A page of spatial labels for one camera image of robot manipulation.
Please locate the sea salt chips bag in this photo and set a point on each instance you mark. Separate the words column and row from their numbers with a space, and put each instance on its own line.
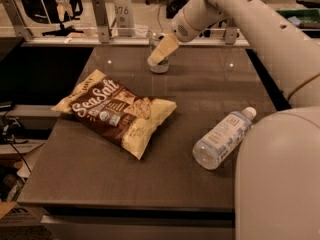
column 115, row 113

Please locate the clear blue plastic bottle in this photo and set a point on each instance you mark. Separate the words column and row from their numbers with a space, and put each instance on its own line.
column 214, row 147

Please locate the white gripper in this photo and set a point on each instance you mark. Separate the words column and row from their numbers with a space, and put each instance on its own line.
column 184, row 27

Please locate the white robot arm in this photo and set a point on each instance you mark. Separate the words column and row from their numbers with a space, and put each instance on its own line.
column 277, row 179

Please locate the right metal bracket post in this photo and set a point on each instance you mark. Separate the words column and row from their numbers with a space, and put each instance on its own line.
column 230, row 35

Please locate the white numbered pillar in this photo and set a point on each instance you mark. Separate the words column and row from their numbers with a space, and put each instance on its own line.
column 124, row 18

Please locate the left metal bracket post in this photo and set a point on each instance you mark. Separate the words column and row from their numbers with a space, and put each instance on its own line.
column 16, row 19

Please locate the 7up soda can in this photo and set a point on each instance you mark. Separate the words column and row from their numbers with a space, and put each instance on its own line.
column 162, row 66

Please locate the metal bracket post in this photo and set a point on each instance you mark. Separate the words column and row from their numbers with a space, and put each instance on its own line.
column 101, row 18
column 230, row 35
column 16, row 19

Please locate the green plastic bin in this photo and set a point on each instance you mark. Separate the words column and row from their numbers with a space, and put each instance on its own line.
column 303, row 18

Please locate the middle metal bracket post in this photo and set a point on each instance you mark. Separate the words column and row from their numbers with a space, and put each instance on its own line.
column 101, row 18

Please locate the cardboard box lower left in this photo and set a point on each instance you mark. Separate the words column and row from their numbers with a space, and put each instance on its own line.
column 13, row 215

